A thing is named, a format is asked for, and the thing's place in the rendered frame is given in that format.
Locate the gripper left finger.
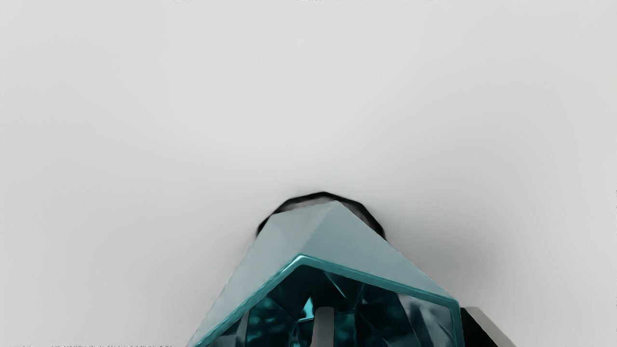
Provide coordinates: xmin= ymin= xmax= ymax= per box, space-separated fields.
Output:
xmin=312 ymin=306 xmax=336 ymax=347

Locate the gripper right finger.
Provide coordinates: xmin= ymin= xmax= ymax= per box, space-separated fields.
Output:
xmin=460 ymin=306 xmax=517 ymax=347

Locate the teal faceted mug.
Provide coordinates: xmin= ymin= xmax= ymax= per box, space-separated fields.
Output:
xmin=186 ymin=200 xmax=466 ymax=347

